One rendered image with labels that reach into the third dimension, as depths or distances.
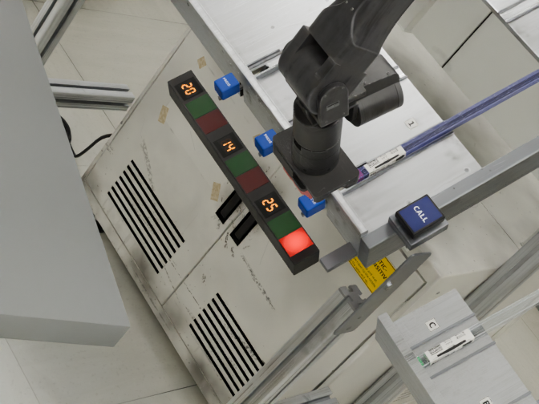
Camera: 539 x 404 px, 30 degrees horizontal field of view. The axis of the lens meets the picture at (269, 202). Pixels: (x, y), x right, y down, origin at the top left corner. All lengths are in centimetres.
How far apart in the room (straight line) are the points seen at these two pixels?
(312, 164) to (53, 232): 31
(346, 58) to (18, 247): 41
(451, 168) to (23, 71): 58
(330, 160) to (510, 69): 224
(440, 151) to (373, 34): 37
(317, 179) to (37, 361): 84
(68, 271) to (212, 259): 79
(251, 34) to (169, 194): 57
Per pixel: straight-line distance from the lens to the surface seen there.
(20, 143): 125
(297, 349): 142
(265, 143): 137
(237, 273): 186
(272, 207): 134
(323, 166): 119
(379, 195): 135
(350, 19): 105
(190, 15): 153
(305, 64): 107
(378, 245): 131
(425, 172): 137
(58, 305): 109
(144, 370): 201
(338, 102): 108
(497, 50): 342
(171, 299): 198
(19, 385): 184
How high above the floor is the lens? 132
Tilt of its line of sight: 29 degrees down
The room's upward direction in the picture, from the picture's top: 41 degrees clockwise
